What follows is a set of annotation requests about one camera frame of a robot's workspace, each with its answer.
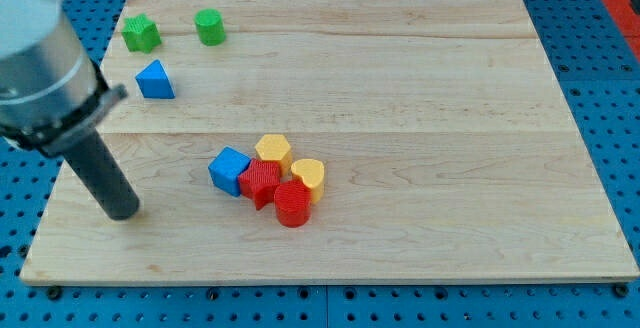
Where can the green star block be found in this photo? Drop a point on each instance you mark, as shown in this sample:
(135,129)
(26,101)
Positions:
(141,34)

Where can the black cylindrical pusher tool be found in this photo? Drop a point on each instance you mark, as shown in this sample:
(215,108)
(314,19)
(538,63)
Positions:
(91,160)

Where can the yellow heart block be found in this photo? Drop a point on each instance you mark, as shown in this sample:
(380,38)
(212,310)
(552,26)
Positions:
(311,173)

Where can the blue cube block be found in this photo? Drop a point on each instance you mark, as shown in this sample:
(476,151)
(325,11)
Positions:
(225,169)

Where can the red star block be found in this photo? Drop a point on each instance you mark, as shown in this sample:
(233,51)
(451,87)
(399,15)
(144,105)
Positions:
(259,182)

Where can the red strip at right edge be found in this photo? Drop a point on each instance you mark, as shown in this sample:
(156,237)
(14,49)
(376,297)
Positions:
(627,21)

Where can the red cylinder block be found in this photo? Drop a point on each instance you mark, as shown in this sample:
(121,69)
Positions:
(293,203)

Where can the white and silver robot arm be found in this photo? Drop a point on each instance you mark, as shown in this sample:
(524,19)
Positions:
(52,94)

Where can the green cylinder block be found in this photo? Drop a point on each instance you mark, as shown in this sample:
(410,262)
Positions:
(210,27)

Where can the yellow hexagon block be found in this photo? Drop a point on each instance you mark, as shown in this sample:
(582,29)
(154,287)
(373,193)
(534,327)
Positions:
(275,148)

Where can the blue triangle block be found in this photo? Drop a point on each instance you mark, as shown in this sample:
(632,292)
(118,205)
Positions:
(154,83)

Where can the wooden board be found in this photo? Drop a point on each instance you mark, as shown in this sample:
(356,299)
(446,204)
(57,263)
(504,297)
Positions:
(451,154)

